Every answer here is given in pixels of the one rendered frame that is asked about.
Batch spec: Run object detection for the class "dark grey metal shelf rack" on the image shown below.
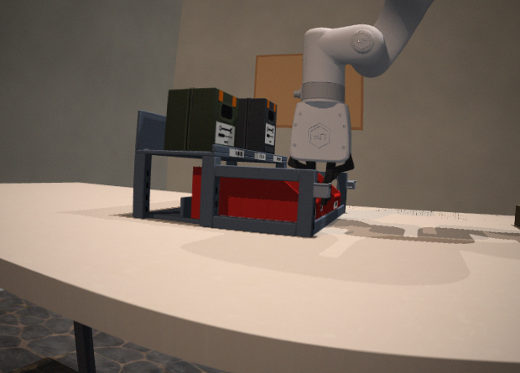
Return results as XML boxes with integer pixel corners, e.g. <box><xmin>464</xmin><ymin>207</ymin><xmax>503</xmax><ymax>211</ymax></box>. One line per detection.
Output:
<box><xmin>133</xmin><ymin>110</ymin><xmax>356</xmax><ymax>237</ymax></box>

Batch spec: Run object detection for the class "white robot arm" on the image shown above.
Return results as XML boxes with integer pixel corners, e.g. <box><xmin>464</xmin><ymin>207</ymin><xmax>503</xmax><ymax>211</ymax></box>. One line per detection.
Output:
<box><xmin>294</xmin><ymin>0</ymin><xmax>434</xmax><ymax>102</ymax></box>

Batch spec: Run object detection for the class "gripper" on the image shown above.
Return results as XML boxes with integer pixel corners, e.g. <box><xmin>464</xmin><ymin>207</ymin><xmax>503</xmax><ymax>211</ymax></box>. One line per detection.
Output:
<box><xmin>288</xmin><ymin>98</ymin><xmax>354</xmax><ymax>184</ymax></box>

